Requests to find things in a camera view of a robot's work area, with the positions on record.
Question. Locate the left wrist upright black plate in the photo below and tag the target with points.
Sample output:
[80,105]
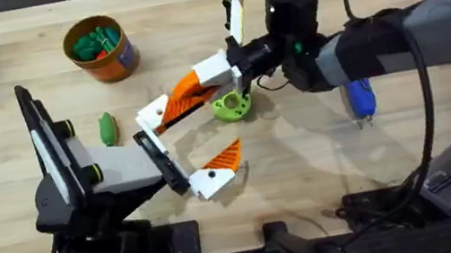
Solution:
[47,145]

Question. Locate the blue electric screwdriver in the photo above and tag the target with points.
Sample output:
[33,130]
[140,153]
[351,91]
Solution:
[361,98]

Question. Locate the green vegetable toy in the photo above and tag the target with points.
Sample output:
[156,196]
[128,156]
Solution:
[108,129]

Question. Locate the right wrist upright black plate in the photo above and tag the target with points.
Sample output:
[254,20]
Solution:
[237,11]

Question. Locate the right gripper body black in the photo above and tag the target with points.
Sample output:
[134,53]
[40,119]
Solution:
[290,7]

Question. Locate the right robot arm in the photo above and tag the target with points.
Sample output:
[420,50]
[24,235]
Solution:
[441,28]

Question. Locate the orange tub with toys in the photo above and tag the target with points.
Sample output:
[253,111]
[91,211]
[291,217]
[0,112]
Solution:
[106,63]

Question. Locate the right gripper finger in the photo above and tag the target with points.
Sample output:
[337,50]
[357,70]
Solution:
[214,69]
[238,81]

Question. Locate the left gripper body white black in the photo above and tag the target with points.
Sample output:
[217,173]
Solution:
[123,167]

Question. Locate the wrist upright black plate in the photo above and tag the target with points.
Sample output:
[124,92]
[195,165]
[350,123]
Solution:
[47,145]
[237,11]

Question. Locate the orange ribbed wedge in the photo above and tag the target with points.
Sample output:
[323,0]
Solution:
[179,108]

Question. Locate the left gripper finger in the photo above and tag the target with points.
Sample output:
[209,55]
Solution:
[213,180]
[155,110]

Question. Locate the green disc with holes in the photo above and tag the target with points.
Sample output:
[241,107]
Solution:
[228,112]

